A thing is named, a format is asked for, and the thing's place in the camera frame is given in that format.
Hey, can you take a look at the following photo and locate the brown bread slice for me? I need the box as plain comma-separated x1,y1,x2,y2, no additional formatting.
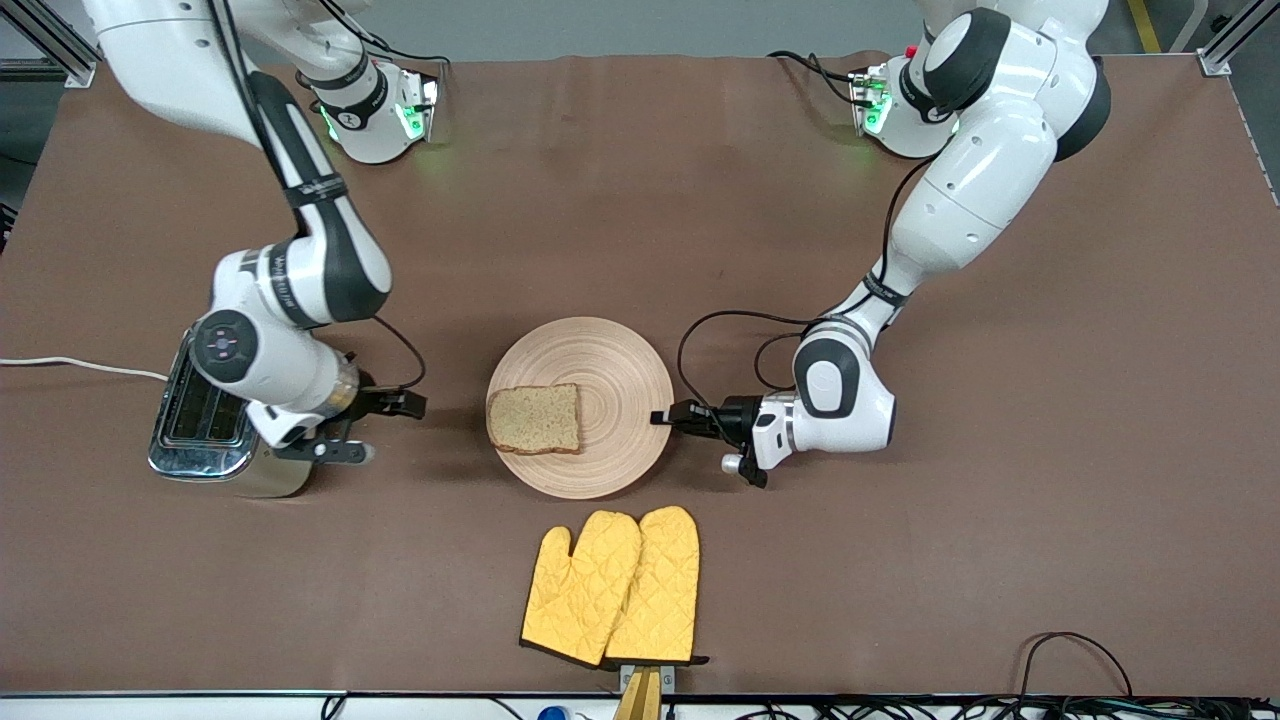
486,383,583,456

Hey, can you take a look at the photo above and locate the white toaster power cord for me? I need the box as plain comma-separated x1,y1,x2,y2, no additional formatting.
0,355,169,383

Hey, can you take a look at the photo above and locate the yellow quilted oven mitt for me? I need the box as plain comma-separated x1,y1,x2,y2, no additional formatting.
519,510,643,669
604,505,709,667

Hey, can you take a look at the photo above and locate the black looped cable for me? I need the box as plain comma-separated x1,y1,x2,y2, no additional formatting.
1014,631,1137,703

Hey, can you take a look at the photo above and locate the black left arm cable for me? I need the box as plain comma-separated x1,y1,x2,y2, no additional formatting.
676,158,933,423

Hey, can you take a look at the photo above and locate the black left base cable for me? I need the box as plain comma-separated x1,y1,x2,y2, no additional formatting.
767,49,871,109

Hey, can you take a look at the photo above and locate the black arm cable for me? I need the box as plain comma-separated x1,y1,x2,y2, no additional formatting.
676,158,933,423
205,0,429,393

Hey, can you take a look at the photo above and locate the black right base cable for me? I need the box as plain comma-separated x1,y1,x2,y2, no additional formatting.
318,0,453,69

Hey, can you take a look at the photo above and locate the brown table cover sheet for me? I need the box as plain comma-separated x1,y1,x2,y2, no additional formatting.
0,52,1280,696

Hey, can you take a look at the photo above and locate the aluminium frame profile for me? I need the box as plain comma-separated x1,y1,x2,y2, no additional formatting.
1197,0,1280,77
0,0,101,89

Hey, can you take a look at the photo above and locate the shiny chrome toaster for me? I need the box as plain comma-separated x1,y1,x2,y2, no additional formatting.
148,325,313,499

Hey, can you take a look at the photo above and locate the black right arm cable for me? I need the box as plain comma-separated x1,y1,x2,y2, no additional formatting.
205,0,429,393

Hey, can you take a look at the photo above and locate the wooden stick with bracket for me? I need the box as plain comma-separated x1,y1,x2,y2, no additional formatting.
613,662,677,720

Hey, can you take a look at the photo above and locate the round light wooden plate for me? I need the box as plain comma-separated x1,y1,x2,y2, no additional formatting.
485,317,675,500

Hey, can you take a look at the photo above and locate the black base cable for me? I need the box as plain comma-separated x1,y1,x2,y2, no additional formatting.
767,49,871,109
318,0,453,69

